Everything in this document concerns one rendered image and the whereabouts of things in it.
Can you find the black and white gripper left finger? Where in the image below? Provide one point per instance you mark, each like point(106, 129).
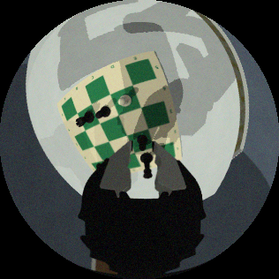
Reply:
point(108, 180)

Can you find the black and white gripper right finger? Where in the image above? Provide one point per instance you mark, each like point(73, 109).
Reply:
point(173, 177)

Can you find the black pawn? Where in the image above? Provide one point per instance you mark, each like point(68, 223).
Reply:
point(142, 140)
point(103, 112)

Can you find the black rook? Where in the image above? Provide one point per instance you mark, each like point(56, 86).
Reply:
point(87, 118)

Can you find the green and cream chessboard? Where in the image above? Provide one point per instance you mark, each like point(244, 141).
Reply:
point(150, 113)

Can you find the black queen chess piece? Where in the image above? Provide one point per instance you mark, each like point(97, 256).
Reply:
point(146, 158)

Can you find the white pawn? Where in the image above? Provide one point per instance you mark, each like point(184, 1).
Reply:
point(125, 100)

